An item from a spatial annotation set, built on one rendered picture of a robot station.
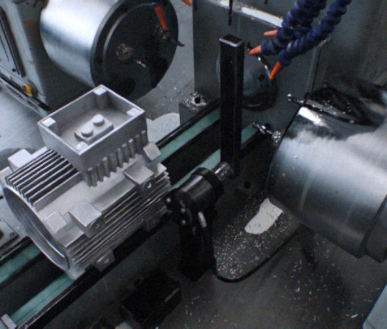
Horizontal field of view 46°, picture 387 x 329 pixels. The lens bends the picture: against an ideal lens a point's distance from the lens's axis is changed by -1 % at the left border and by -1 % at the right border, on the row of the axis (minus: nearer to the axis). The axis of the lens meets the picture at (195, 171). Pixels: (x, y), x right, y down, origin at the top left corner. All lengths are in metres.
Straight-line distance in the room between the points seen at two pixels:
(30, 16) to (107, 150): 0.51
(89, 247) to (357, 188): 0.38
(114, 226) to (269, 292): 0.34
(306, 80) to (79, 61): 0.45
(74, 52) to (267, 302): 0.61
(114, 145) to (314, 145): 0.28
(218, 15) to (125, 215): 0.45
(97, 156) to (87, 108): 0.11
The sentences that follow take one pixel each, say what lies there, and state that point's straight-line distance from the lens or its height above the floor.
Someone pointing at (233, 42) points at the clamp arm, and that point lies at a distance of 0.61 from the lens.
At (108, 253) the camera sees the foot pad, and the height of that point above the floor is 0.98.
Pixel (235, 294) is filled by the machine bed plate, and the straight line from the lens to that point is 0.87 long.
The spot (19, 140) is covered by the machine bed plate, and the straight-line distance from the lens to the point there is 1.22.
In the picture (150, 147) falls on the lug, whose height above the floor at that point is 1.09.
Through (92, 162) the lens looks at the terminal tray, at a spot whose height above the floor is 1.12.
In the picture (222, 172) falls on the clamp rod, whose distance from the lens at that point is 0.74.
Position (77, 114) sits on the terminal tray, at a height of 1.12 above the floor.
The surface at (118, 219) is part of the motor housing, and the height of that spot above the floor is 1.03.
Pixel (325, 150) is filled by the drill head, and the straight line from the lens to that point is 0.65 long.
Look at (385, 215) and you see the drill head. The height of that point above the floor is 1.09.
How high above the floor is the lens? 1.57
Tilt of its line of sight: 47 degrees down
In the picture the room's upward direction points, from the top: 2 degrees counter-clockwise
